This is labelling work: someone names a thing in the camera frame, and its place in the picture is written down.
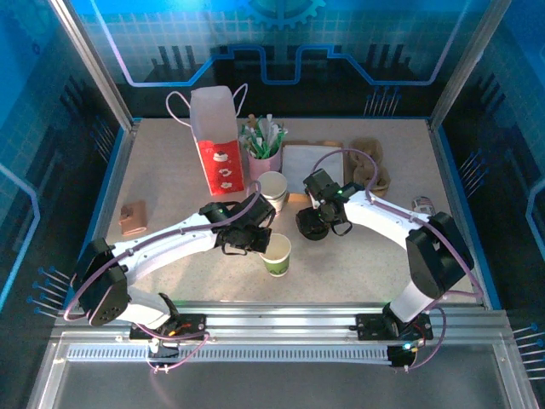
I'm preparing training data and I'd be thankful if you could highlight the green paper coffee cup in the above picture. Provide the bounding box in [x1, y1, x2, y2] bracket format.
[259, 233, 293, 278]

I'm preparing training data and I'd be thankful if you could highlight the white napkin stack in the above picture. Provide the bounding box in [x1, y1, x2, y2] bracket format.
[281, 144, 345, 195]

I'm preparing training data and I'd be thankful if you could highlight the red white paper gift bag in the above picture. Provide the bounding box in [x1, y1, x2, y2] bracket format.
[165, 83, 250, 197]

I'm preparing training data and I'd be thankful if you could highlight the white paper cup stack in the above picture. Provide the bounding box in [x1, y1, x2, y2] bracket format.
[257, 170, 290, 214]

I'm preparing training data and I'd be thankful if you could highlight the pink straw holder cup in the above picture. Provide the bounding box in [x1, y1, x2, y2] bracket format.
[247, 147, 283, 182]

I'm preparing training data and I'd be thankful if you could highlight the aluminium front beam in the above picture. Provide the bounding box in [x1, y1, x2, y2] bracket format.
[50, 301, 512, 349]

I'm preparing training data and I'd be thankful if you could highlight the flag print wrapped packet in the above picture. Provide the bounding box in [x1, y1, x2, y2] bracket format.
[410, 194, 436, 215]

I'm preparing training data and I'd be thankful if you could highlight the small brown pastry box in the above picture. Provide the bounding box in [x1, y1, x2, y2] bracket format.
[120, 199, 148, 237]

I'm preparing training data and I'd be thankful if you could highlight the black controller box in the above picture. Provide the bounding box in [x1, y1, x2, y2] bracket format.
[387, 343, 421, 370]

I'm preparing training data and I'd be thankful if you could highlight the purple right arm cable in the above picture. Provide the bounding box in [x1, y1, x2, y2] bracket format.
[313, 147, 486, 375]

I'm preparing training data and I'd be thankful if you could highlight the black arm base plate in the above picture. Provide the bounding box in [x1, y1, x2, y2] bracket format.
[354, 313, 434, 342]
[129, 313, 209, 342]

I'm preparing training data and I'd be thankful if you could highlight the white slotted cable duct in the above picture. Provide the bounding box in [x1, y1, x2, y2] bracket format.
[66, 345, 395, 364]

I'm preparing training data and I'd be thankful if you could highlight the aluminium side rail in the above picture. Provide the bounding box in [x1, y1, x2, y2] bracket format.
[63, 118, 142, 308]
[427, 118, 487, 308]

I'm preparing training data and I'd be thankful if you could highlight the white cable connector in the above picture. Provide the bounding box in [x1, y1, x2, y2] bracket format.
[147, 340, 180, 359]

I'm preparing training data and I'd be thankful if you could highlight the aluminium frame post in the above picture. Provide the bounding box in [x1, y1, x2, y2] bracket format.
[428, 0, 514, 129]
[49, 0, 135, 131]

